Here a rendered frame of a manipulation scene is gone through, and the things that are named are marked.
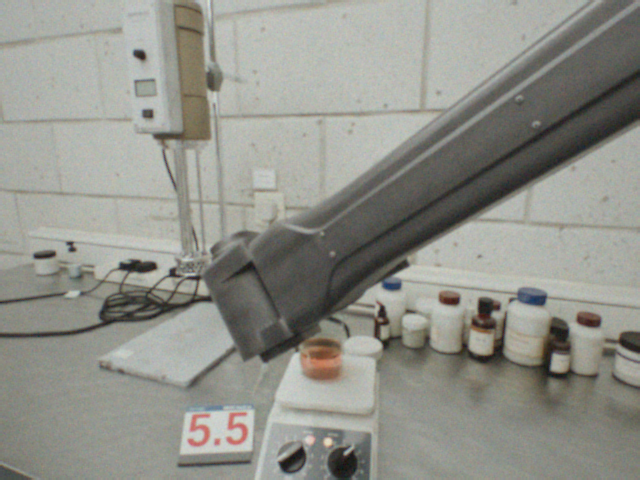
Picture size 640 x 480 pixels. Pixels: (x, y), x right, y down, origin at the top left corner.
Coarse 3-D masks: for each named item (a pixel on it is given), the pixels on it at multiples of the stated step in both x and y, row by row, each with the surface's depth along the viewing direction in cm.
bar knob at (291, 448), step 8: (280, 448) 46; (288, 448) 45; (296, 448) 45; (280, 456) 44; (288, 456) 44; (296, 456) 45; (304, 456) 46; (280, 464) 44; (288, 464) 45; (296, 464) 45; (288, 472) 45
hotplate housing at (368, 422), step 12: (276, 408) 51; (288, 408) 51; (300, 408) 51; (276, 420) 49; (288, 420) 49; (300, 420) 49; (312, 420) 49; (324, 420) 49; (336, 420) 49; (348, 420) 49; (360, 420) 49; (372, 420) 49; (372, 432) 47; (264, 444) 48; (372, 444) 46; (372, 456) 45; (372, 468) 45
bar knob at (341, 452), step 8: (336, 448) 46; (344, 448) 46; (352, 448) 44; (336, 456) 44; (344, 456) 44; (352, 456) 45; (328, 464) 45; (336, 464) 43; (344, 464) 44; (352, 464) 45; (336, 472) 44; (344, 472) 44; (352, 472) 44
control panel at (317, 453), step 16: (272, 432) 48; (288, 432) 48; (304, 432) 48; (320, 432) 48; (336, 432) 47; (352, 432) 47; (368, 432) 47; (272, 448) 47; (304, 448) 46; (320, 448) 46; (368, 448) 46; (272, 464) 46; (304, 464) 45; (320, 464) 45; (368, 464) 45
